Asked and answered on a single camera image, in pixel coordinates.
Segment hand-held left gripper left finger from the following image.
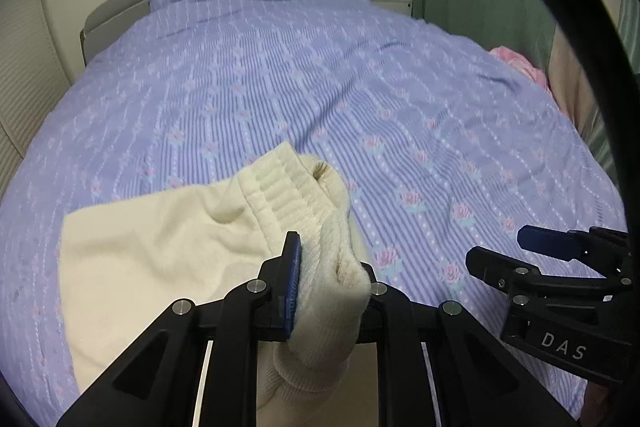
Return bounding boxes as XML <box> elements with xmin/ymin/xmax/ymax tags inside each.
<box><xmin>57</xmin><ymin>231</ymin><xmax>303</xmax><ymax>427</ymax></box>

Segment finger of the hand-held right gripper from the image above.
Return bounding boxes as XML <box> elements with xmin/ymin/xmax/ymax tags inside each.
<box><xmin>517</xmin><ymin>225</ymin><xmax>629</xmax><ymax>269</ymax></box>
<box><xmin>465</xmin><ymin>246</ymin><xmax>610</xmax><ymax>304</ymax></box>

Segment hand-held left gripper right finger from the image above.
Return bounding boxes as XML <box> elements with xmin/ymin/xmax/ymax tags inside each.
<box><xmin>357</xmin><ymin>262</ymin><xmax>585</xmax><ymax>427</ymax></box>

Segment cream pants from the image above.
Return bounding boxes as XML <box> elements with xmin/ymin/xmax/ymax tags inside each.
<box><xmin>59</xmin><ymin>141</ymin><xmax>373</xmax><ymax>427</ymax></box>

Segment pink cloth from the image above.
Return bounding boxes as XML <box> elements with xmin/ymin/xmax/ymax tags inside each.
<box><xmin>487</xmin><ymin>46</ymin><xmax>553</xmax><ymax>95</ymax></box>

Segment blue floral striped bedspread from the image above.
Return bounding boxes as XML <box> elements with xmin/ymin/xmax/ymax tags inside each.
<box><xmin>0</xmin><ymin>0</ymin><xmax>628</xmax><ymax>427</ymax></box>

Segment white nightstand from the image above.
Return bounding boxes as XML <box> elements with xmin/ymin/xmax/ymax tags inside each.
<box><xmin>367</xmin><ymin>0</ymin><xmax>413</xmax><ymax>20</ymax></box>

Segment grey upholstered headboard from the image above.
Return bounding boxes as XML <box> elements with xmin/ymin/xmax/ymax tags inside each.
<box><xmin>80</xmin><ymin>0</ymin><xmax>343</xmax><ymax>68</ymax></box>

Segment black cable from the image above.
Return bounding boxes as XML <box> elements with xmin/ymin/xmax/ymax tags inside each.
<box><xmin>445</xmin><ymin>0</ymin><xmax>640</xmax><ymax>288</ymax></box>

